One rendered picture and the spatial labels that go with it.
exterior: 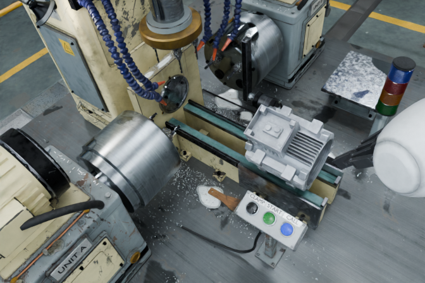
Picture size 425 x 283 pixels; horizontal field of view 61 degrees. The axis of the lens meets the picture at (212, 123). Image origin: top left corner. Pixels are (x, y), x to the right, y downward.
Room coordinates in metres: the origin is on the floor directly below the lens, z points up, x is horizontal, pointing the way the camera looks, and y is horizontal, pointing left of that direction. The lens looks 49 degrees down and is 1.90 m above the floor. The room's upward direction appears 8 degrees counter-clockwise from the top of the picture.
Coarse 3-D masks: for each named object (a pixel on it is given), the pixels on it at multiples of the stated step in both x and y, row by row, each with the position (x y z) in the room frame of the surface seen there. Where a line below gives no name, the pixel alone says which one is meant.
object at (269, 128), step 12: (264, 108) 0.69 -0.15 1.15; (252, 120) 0.67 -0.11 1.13; (264, 120) 0.68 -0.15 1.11; (276, 120) 0.67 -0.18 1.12; (288, 120) 0.65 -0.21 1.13; (252, 132) 0.64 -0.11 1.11; (264, 132) 0.65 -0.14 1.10; (276, 132) 0.62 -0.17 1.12; (288, 132) 0.63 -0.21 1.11; (264, 144) 0.60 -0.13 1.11; (276, 144) 0.60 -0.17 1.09; (288, 144) 0.60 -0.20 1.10; (276, 156) 0.59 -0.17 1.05
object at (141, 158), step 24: (120, 120) 0.71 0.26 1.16; (144, 120) 0.70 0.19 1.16; (96, 144) 0.63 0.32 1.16; (120, 144) 0.62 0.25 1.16; (144, 144) 0.63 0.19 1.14; (168, 144) 0.64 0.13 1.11; (96, 168) 0.57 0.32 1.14; (120, 168) 0.56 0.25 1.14; (144, 168) 0.57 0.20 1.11; (168, 168) 0.60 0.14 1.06; (120, 192) 0.52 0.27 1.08; (144, 192) 0.53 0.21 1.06
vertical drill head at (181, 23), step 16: (160, 0) 0.86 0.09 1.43; (176, 0) 0.87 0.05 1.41; (144, 16) 0.95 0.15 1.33; (160, 16) 0.86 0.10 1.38; (176, 16) 0.87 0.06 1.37; (192, 16) 0.91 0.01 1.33; (144, 32) 0.87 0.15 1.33; (160, 32) 0.85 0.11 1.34; (176, 32) 0.85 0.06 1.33; (192, 32) 0.84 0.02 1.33; (160, 48) 0.82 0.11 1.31; (176, 48) 0.82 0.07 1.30
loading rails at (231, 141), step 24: (192, 120) 0.94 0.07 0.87; (216, 120) 0.88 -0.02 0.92; (192, 144) 0.81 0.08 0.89; (216, 144) 0.77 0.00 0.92; (240, 144) 0.79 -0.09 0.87; (216, 168) 0.74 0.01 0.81; (240, 168) 0.66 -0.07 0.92; (336, 168) 0.60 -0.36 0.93; (264, 192) 0.59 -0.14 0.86; (288, 192) 0.54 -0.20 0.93; (312, 192) 0.59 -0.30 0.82; (336, 192) 0.57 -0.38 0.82; (312, 216) 0.48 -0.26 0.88
